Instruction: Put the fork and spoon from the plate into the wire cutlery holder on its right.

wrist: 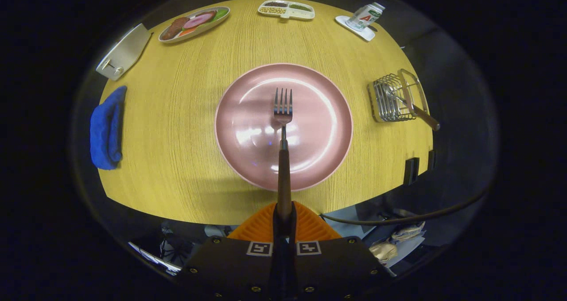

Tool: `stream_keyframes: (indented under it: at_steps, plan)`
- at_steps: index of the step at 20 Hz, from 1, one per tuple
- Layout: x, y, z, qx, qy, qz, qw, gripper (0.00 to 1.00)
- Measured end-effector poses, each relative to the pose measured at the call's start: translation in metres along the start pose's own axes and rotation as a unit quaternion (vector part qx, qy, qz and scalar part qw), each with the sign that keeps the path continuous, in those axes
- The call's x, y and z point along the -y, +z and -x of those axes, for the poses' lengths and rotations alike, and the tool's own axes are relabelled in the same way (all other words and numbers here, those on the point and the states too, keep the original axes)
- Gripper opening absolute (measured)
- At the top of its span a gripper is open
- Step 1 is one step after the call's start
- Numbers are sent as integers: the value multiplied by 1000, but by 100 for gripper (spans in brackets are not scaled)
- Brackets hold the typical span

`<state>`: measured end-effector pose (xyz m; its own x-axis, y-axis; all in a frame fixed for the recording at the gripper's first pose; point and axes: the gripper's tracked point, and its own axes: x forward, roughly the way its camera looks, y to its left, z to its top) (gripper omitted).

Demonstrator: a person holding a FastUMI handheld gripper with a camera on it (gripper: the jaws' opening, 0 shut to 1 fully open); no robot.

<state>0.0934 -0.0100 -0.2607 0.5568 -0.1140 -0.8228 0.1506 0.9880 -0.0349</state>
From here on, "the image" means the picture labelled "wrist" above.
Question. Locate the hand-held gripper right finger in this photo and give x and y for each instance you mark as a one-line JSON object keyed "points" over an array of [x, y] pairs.
{"points": [[336, 265]]}

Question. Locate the brown steak piece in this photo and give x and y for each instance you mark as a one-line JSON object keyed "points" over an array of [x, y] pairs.
{"points": [[173, 27]]}

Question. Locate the white divided tray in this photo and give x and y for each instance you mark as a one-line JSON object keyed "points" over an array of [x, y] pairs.
{"points": [[294, 14]]}

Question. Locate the pink ham slice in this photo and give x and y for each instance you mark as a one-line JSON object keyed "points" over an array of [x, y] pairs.
{"points": [[199, 20]]}

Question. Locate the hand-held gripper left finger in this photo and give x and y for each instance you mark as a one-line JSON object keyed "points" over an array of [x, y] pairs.
{"points": [[230, 265]]}

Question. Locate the pile of dark red beans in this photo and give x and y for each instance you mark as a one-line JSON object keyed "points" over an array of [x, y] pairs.
{"points": [[275, 4]]}

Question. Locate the green lettuce leaf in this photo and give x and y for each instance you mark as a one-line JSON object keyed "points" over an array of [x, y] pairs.
{"points": [[220, 14]]}

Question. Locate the blue towel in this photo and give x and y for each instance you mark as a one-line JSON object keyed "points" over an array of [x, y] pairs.
{"points": [[105, 133]]}

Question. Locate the white square coaster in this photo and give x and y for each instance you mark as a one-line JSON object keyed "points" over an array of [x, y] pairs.
{"points": [[361, 33]]}

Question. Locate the grey plate of food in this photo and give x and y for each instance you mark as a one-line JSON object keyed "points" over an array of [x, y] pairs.
{"points": [[195, 32]]}

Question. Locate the pile of yellow soybeans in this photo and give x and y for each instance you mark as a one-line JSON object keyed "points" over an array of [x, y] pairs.
{"points": [[272, 10]]}

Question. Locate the white toaster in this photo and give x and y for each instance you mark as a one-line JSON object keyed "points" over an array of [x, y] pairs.
{"points": [[126, 51]]}

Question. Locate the black table clamp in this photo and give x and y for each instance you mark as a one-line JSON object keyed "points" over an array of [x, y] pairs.
{"points": [[432, 160], [411, 171]]}

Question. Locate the pile of green beans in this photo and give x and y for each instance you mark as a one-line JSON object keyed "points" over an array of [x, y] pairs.
{"points": [[300, 7]]}

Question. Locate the white drink bottle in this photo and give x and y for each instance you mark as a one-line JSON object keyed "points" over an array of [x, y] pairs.
{"points": [[364, 17]]}

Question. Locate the pink plate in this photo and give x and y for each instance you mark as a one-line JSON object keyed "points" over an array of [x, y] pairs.
{"points": [[319, 128]]}

